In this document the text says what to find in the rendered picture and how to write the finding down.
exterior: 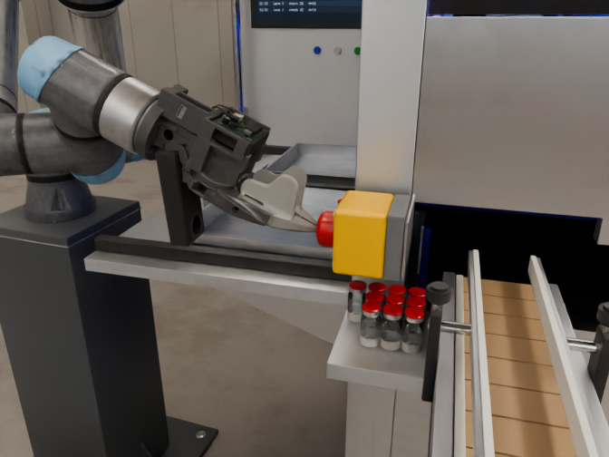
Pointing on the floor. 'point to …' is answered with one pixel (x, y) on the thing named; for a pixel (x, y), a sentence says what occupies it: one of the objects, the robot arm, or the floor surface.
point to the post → (384, 169)
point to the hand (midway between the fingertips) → (304, 228)
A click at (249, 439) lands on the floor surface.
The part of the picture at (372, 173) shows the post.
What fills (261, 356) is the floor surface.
